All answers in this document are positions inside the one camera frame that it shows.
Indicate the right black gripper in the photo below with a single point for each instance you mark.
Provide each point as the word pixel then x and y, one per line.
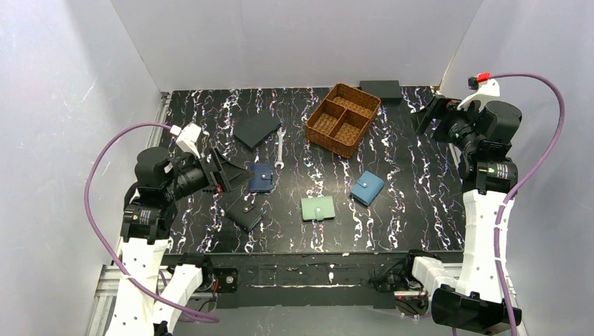
pixel 438 120

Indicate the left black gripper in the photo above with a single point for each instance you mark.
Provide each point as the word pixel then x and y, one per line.
pixel 218 171

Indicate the green card holder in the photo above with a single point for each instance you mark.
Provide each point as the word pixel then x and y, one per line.
pixel 318 208

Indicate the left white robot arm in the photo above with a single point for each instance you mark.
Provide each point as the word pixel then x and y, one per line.
pixel 147 222

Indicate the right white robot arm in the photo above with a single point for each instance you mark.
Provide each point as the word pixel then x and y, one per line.
pixel 475 300

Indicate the navy blue card holder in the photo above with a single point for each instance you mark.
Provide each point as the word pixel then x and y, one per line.
pixel 261 182

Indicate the black card holder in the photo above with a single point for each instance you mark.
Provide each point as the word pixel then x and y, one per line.
pixel 244 214

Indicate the light blue card holder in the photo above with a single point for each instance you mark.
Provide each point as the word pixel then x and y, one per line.
pixel 367 188

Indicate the black flat square pad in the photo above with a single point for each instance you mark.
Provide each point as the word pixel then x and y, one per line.
pixel 256 130

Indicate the black rectangular box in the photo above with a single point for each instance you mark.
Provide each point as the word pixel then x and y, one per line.
pixel 388 91

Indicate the silver open-end wrench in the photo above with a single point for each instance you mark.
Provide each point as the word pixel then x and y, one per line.
pixel 279 163

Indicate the brown woven divided basket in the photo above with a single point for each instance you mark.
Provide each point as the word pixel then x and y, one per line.
pixel 342 119

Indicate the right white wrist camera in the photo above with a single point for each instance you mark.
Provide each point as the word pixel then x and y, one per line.
pixel 485 90

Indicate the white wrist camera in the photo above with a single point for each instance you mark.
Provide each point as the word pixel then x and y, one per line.
pixel 485 90
pixel 186 138

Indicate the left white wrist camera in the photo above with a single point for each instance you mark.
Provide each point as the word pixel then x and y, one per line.
pixel 186 138

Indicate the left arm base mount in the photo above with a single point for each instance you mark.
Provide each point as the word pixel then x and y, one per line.
pixel 222 278

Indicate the aluminium frame rail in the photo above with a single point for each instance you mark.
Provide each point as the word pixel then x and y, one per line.
pixel 106 296

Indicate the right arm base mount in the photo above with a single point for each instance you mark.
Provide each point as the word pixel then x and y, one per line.
pixel 398 277

